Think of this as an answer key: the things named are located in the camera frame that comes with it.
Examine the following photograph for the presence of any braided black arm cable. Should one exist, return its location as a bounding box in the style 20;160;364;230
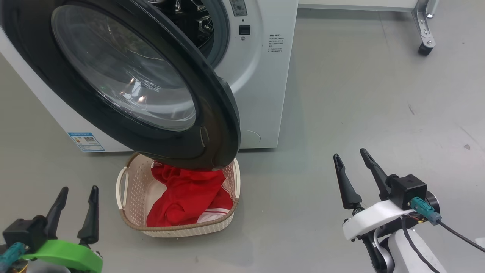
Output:
401;218;442;273

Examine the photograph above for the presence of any left camera cable teal plug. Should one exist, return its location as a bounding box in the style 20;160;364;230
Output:
0;242;25;273

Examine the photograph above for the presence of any right camera cable teal plug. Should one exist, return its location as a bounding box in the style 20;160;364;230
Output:
411;197;485;253

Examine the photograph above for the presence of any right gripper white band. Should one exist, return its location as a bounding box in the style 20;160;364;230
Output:
333;148;414;273

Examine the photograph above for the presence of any blue energy label sticker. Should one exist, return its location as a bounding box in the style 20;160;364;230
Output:
67;132;106;153

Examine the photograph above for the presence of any camera cable teal plug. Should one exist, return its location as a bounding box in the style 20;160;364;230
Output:
0;242;25;273
411;197;485;253

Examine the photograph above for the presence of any red garment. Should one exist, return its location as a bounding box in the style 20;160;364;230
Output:
150;161;182;187
145;168;234;228

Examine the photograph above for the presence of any white washing machine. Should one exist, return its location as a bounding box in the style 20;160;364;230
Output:
0;0;300;153

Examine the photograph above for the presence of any grey stand leg with caster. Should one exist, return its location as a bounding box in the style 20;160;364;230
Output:
412;0;440;57

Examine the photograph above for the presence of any cream perforated laundry basket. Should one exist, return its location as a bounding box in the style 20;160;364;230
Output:
115;151;241;238

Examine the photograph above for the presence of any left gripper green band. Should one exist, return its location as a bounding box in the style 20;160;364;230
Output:
20;185;104;273

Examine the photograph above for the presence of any black round washing machine door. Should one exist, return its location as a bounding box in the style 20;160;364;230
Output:
0;0;242;171

